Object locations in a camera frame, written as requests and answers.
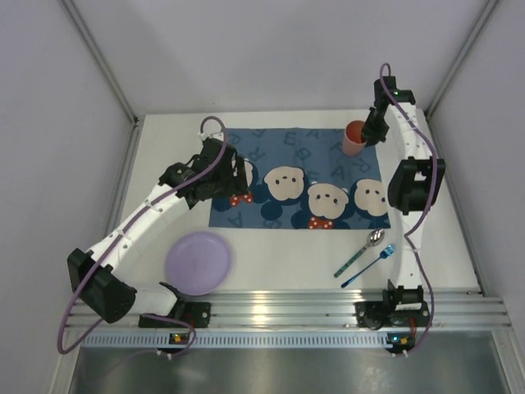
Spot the aluminium frame post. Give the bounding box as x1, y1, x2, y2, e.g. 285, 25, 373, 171
61, 0, 140, 126
423, 0, 502, 120

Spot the orange plastic cup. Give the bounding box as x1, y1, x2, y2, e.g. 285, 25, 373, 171
342, 121, 366, 156

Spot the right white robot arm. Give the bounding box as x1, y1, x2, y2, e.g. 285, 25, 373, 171
361, 76, 445, 310

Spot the left aluminium frame post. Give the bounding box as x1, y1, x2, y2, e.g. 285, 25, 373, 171
61, 0, 140, 126

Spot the aluminium rail frame front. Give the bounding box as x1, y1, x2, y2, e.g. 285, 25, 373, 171
65, 289, 512, 333

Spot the blue bear print placemat cloth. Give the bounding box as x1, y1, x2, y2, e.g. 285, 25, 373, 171
209, 128, 390, 230

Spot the right aluminium frame post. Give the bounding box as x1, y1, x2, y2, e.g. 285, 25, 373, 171
423, 0, 502, 120

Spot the perforated cable duct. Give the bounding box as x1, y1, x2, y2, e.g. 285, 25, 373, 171
81, 332, 418, 349

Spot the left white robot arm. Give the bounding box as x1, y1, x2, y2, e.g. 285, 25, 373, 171
67, 137, 249, 323

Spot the purple plastic plate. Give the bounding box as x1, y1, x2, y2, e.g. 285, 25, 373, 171
165, 231, 233, 296

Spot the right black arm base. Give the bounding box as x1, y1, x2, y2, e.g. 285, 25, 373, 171
355, 280, 430, 330

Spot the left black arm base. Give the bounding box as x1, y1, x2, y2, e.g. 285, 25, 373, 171
138, 300, 212, 328

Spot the silver spoon green handle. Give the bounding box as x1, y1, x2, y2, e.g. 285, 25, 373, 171
333, 228, 386, 278

